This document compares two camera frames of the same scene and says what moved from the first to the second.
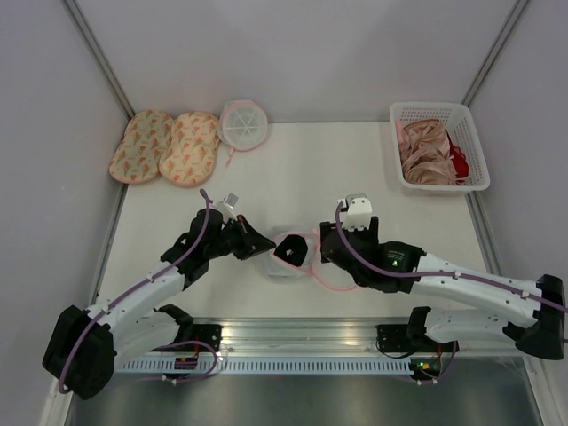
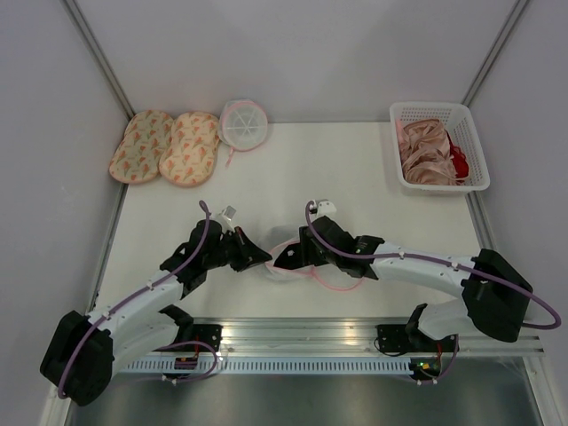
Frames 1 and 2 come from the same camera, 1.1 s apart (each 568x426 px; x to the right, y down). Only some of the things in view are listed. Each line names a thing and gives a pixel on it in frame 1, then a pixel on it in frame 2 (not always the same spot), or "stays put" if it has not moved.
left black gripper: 252,241 → 248,253
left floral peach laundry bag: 138,154 stays put
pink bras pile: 425,152 stays put
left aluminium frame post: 96,52 stays put
